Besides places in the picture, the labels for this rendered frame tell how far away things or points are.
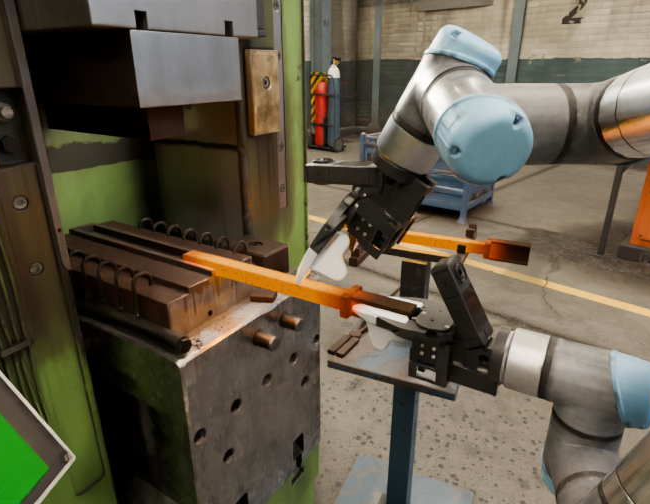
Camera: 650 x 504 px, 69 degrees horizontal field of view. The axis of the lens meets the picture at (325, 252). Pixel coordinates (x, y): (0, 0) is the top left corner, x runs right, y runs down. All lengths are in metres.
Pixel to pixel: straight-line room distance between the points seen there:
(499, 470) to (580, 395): 1.34
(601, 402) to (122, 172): 1.08
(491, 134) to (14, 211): 0.62
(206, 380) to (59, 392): 0.24
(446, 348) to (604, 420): 0.18
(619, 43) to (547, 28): 1.03
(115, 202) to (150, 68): 0.61
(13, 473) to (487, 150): 0.49
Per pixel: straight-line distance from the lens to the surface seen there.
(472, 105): 0.44
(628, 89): 0.45
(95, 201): 1.24
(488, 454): 1.97
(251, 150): 1.07
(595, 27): 8.31
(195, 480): 0.89
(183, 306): 0.79
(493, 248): 1.11
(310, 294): 0.71
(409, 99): 0.55
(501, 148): 0.44
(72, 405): 0.92
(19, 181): 0.78
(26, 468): 0.52
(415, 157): 0.55
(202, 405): 0.81
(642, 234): 4.13
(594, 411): 0.61
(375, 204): 0.61
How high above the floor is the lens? 1.32
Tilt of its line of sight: 21 degrees down
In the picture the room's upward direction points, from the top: straight up
